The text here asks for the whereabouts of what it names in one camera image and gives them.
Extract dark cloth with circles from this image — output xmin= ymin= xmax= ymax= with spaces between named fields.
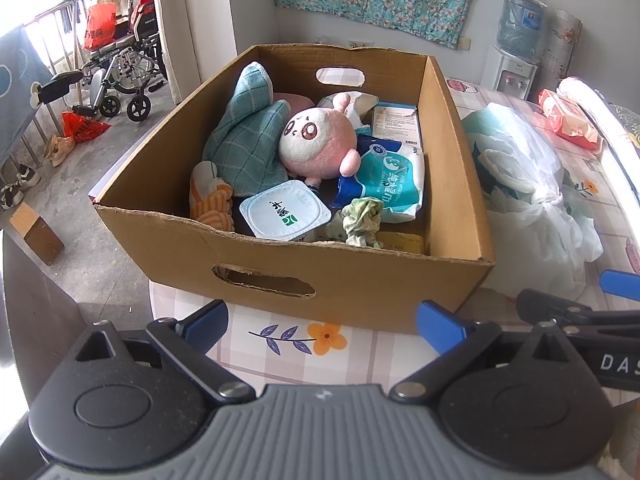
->
xmin=0 ymin=25 xmax=56 ymax=161

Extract white plastic bag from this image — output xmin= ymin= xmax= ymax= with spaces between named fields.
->
xmin=460 ymin=102 xmax=603 ymax=301

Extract teal checked towel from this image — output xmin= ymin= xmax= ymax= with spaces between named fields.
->
xmin=201 ymin=61 xmax=293 ymax=197

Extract orange wet wipes pack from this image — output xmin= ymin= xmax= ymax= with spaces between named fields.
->
xmin=537 ymin=87 xmax=601 ymax=151

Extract pink towel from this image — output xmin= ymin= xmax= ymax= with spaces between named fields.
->
xmin=272 ymin=92 xmax=317 ymax=118

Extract blue water bottle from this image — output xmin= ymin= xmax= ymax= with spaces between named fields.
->
xmin=497 ymin=0 xmax=548 ymax=63

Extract orange plastic bag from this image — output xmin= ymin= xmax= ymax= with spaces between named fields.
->
xmin=61 ymin=111 xmax=112 ymax=141

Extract rolled printed mat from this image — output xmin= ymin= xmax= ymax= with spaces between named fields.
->
xmin=542 ymin=7 xmax=583 ymax=92

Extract orange striped white towel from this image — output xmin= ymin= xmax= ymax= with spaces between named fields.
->
xmin=189 ymin=160 xmax=236 ymax=233

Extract wooden block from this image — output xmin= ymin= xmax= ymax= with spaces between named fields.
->
xmin=9 ymin=202 xmax=66 ymax=266

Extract green tie-dye scrunchie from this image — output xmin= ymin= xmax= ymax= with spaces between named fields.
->
xmin=327 ymin=197 xmax=385 ymax=249

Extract white blue carton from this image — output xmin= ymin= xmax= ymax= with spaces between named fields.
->
xmin=370 ymin=102 xmax=423 ymax=153

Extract red shopping bag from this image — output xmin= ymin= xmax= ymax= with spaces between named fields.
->
xmin=83 ymin=2 xmax=118 ymax=52

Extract black white sneaker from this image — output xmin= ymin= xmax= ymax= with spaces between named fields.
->
xmin=17 ymin=162 xmax=42 ymax=188
xmin=0 ymin=182 xmax=25 ymax=211

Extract white yogurt cup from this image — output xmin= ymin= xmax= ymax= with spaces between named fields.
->
xmin=238 ymin=181 xmax=333 ymax=242

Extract plaid printed bed mat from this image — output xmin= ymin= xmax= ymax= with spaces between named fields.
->
xmin=150 ymin=77 xmax=640 ymax=411

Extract pink plush toy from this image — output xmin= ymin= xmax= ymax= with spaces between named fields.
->
xmin=278 ymin=92 xmax=362 ymax=191

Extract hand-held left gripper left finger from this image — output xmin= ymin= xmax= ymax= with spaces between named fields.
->
xmin=75 ymin=298 xmax=256 ymax=403

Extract white padded roll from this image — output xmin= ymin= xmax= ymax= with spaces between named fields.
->
xmin=557 ymin=76 xmax=640 ymax=201

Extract white plastic wrapper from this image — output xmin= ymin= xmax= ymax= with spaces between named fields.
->
xmin=320 ymin=91 xmax=378 ymax=131

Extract wheelchair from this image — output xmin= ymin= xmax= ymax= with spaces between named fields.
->
xmin=75 ymin=0 xmax=168 ymax=122

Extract white water dispenser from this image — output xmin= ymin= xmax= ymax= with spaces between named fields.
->
xmin=481 ymin=45 xmax=540 ymax=101

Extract cardboard box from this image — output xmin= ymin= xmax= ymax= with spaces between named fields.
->
xmin=89 ymin=43 xmax=497 ymax=336

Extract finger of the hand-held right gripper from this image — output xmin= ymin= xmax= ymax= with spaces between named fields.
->
xmin=599 ymin=269 xmax=640 ymax=303
xmin=516 ymin=288 xmax=640 ymax=328

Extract blue white wipes packet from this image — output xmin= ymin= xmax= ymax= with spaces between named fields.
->
xmin=331 ymin=136 xmax=426 ymax=223

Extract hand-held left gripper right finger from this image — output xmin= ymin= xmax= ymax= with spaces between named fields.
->
xmin=390 ymin=300 xmax=576 ymax=403

